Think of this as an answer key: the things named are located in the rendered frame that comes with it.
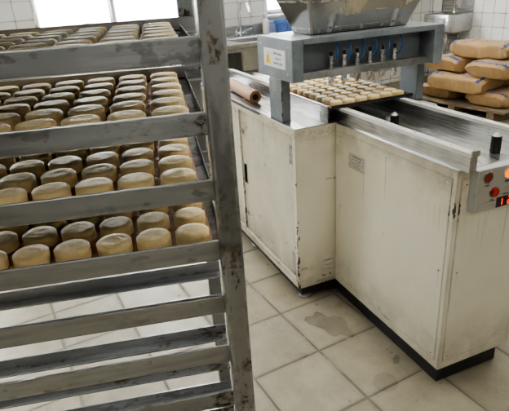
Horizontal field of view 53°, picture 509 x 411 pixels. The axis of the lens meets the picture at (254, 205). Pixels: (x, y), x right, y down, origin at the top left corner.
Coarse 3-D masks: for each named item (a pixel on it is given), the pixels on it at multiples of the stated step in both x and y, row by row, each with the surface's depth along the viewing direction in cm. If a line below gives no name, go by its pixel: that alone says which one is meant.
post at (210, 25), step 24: (216, 0) 56; (216, 24) 57; (216, 48) 58; (216, 72) 59; (216, 96) 60; (216, 120) 61; (216, 144) 62; (216, 168) 63; (216, 192) 64; (216, 216) 67; (240, 216) 66; (240, 240) 68; (240, 264) 69; (240, 288) 70; (240, 312) 72; (240, 336) 74; (240, 360) 75; (240, 384) 77; (240, 408) 79
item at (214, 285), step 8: (176, 0) 96; (184, 0) 97; (192, 0) 97; (184, 8) 97; (192, 8) 97; (184, 64) 101; (200, 88) 103; (200, 96) 104; (200, 104) 105; (200, 136) 107; (200, 144) 108; (208, 168) 110; (208, 280) 121; (216, 280) 122; (216, 288) 123; (216, 320) 126; (224, 320) 127; (216, 344) 129; (224, 344) 129; (224, 376) 133
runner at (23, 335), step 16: (160, 304) 73; (176, 304) 73; (192, 304) 74; (208, 304) 74; (64, 320) 71; (80, 320) 71; (96, 320) 72; (112, 320) 72; (128, 320) 73; (144, 320) 73; (160, 320) 74; (0, 336) 70; (16, 336) 70; (32, 336) 71; (48, 336) 71; (64, 336) 72
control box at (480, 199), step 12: (480, 168) 152; (492, 168) 152; (504, 168) 154; (480, 180) 151; (492, 180) 153; (504, 180) 155; (468, 192) 155; (480, 192) 153; (504, 192) 157; (468, 204) 156; (480, 204) 155; (492, 204) 157; (504, 204) 159
